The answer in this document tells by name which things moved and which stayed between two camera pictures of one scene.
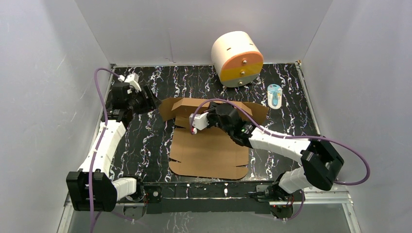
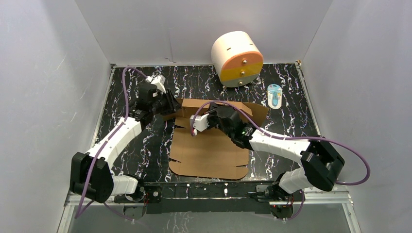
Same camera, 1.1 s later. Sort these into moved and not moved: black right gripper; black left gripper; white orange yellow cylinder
Moved: black left gripper
Not moved: black right gripper; white orange yellow cylinder
